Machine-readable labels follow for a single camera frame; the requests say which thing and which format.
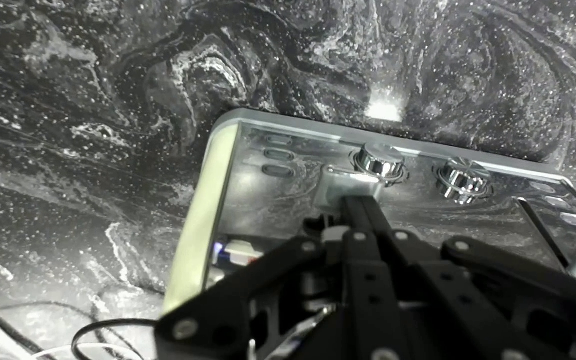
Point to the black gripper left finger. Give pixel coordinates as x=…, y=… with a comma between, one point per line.
x=311, y=299

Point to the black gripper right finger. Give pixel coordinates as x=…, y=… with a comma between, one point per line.
x=504, y=307

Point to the cream four-slot toaster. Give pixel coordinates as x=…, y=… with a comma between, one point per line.
x=264, y=176

